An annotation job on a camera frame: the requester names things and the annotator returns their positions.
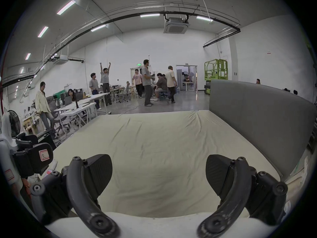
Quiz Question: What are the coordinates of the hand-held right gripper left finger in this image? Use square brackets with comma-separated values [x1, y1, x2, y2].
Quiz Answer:
[31, 154, 121, 238]

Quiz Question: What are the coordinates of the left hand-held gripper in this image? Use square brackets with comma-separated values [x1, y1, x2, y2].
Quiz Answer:
[0, 132, 54, 198]

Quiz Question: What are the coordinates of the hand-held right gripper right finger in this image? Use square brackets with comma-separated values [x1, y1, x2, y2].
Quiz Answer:
[197, 154, 289, 238]

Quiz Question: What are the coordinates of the black standing fan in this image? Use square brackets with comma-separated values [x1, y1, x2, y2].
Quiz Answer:
[2, 110, 21, 139]

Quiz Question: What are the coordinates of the grey office chair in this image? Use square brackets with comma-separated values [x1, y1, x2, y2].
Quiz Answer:
[118, 81, 131, 103]
[46, 96, 70, 136]

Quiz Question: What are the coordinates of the white table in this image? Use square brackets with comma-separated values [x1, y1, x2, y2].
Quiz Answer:
[83, 92, 111, 108]
[53, 102, 97, 129]

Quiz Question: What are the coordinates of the grey padded headboard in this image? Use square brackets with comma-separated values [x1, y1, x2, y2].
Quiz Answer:
[209, 79, 317, 181]

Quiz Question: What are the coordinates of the bed with beige sheet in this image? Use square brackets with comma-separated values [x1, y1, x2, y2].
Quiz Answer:
[53, 109, 283, 219]

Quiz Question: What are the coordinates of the green scissor lift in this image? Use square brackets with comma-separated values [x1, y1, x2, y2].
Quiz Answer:
[204, 59, 228, 95]

